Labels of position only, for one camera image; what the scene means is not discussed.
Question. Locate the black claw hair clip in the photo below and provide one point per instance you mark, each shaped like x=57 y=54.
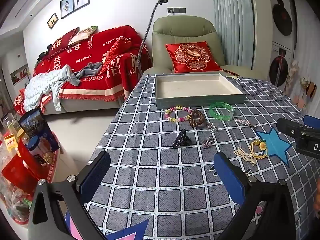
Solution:
x=181 y=140

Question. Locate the red sequined cloth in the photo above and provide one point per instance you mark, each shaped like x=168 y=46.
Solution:
x=230 y=72

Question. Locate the red sofa pillow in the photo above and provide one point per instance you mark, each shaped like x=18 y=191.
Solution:
x=60 y=42

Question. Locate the grey shallow tray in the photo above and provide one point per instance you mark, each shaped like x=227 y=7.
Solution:
x=190 y=87

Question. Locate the grey sofa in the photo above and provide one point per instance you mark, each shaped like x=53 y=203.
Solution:
x=82 y=105

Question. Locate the grey clothing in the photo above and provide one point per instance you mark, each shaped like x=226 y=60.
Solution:
x=85 y=72

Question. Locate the pale blue curtain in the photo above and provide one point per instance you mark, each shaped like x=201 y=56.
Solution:
x=232 y=17

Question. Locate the silver rhinestone hair clip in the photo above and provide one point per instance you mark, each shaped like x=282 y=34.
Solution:
x=211 y=126

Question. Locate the wall switch panel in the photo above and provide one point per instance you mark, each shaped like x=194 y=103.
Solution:
x=176 y=10

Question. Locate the medium black framed photo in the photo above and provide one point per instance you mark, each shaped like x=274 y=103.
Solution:
x=67 y=6

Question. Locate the green translucent bangle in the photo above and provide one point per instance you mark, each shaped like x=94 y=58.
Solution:
x=226 y=117

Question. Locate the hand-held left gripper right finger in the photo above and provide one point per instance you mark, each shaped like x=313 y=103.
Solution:
x=228 y=175

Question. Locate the can with blue lid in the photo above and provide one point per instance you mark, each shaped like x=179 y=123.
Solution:
x=37 y=147

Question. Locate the small black framed photo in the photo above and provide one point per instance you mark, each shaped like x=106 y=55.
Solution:
x=52 y=21

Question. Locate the red tasselled pillow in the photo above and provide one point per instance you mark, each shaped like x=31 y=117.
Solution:
x=113 y=51

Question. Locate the silver star hair clip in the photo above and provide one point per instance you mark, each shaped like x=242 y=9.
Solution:
x=243 y=122

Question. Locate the red embroidered cushion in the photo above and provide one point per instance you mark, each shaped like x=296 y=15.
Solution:
x=192 y=56

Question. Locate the pink rhinestone hair clip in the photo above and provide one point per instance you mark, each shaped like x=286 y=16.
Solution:
x=207 y=142

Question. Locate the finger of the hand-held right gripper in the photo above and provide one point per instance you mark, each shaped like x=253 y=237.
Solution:
x=287 y=127
x=312 y=121

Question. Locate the pink blue star sticker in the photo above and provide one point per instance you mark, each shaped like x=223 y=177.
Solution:
x=132 y=232

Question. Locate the white washing machine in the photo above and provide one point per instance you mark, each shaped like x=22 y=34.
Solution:
x=280 y=67

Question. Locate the yellow star sticker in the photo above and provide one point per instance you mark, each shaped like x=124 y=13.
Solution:
x=231 y=77

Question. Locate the grey checkered tablecloth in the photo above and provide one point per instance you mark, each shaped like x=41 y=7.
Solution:
x=150 y=180

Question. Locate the white dryer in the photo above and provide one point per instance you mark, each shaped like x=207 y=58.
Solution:
x=282 y=17

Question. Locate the patterned white pillow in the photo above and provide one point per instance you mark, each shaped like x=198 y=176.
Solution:
x=82 y=35

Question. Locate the white clothing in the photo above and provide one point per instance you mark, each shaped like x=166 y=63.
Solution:
x=42 y=87

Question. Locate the red printed blanket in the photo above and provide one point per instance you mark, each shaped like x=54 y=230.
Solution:
x=82 y=52

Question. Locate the pink slippers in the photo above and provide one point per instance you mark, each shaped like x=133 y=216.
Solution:
x=300 y=102

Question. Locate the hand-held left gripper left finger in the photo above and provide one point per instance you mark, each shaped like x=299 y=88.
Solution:
x=96 y=172

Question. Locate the person's right forearm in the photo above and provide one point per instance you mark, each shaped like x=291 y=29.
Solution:
x=318 y=195

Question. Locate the pale green armchair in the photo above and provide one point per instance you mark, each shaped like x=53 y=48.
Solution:
x=185 y=28

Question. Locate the beige bow hair clip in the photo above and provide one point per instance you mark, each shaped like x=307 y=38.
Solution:
x=247 y=156

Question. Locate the unframed wall picture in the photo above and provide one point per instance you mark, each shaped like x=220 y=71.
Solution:
x=20 y=73

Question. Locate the blue printed box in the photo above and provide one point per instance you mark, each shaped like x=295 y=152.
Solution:
x=35 y=123

